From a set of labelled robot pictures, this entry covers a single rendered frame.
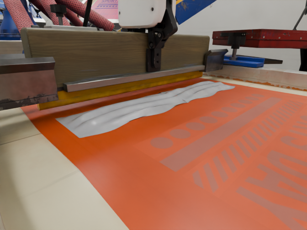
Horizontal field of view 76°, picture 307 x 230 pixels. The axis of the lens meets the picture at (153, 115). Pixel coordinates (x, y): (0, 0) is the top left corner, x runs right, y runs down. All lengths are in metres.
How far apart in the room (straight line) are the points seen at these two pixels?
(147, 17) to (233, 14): 2.20
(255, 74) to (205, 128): 0.32
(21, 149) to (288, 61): 2.25
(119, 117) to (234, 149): 0.14
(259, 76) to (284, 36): 0.75
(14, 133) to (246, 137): 0.25
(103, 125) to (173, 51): 0.23
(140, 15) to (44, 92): 0.19
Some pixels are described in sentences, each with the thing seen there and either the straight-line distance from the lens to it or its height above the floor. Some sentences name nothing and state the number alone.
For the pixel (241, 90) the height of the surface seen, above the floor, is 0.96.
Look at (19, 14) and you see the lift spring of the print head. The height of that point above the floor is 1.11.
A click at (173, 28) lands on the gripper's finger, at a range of 0.32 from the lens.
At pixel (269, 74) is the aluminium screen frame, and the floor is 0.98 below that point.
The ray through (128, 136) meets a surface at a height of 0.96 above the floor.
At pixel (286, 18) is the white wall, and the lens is 2.33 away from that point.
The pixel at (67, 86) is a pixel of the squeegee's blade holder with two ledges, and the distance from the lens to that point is 0.27.
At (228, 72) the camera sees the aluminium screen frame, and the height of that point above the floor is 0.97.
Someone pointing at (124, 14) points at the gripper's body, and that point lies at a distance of 0.38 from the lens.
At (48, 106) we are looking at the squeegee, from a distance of 0.29.
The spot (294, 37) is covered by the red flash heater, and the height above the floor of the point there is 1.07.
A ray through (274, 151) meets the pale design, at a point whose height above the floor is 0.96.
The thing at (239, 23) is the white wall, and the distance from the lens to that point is 2.47.
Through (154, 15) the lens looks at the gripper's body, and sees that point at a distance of 0.32.
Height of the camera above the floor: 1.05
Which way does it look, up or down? 22 degrees down
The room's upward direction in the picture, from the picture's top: 1 degrees clockwise
